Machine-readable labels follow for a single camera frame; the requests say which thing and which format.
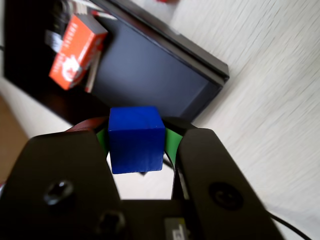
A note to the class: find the blue wooden cube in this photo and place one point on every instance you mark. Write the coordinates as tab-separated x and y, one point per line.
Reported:
136	142

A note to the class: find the orange red carton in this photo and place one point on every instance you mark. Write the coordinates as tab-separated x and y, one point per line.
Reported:
75	55

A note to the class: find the black cardboard box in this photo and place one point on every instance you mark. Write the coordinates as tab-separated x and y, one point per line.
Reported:
150	70

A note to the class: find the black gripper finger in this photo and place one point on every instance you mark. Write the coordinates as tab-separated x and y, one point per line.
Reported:
212	170
62	162

